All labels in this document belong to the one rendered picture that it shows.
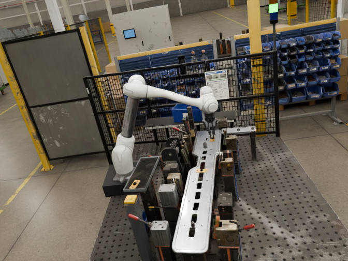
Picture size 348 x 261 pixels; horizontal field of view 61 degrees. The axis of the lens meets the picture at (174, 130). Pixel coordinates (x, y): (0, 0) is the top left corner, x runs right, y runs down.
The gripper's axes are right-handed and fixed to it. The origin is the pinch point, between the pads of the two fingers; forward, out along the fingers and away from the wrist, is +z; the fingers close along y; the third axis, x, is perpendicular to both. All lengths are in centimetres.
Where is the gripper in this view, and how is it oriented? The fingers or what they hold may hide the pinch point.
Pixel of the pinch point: (212, 134)
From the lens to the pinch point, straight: 245.5
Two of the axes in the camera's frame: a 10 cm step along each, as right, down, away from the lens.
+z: 1.7, 9.0, 4.1
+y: 9.7, -0.8, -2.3
